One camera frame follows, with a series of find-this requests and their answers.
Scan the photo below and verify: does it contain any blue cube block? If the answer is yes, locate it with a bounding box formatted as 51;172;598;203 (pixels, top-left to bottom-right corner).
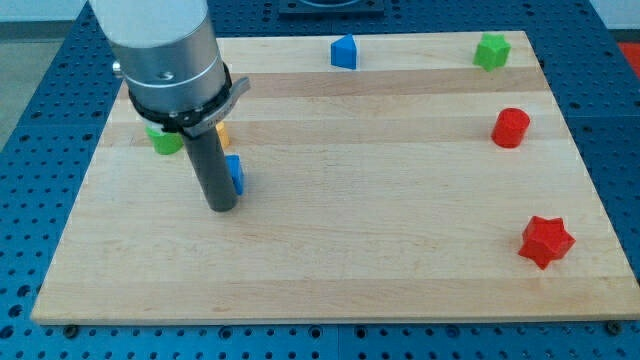
225;154;244;196

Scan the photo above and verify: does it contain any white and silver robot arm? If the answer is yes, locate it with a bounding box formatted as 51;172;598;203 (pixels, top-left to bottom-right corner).
89;0;250;137

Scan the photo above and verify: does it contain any wooden board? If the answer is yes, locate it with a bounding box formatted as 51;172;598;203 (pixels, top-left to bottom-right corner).
31;31;639;325

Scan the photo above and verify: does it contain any yellow block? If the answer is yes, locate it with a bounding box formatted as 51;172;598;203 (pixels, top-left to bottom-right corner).
216;122;231;149

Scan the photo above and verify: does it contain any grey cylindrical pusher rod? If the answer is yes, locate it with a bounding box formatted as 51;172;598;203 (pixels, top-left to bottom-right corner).
182;129;238;212

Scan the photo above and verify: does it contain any blue triangular prism block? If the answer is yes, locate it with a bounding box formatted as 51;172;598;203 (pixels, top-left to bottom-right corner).
330;34;358;70

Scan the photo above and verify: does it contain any green cylinder block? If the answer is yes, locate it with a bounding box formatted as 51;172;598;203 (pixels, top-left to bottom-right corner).
145;127;183;155

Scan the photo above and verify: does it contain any red cylinder block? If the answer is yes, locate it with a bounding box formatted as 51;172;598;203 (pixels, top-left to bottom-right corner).
491;108;531;149

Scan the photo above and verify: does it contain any green star block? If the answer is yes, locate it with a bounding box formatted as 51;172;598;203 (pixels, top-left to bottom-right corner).
473;33;511;72

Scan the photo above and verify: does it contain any red star block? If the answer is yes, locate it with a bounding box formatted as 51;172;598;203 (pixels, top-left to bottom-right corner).
518;216;576;270

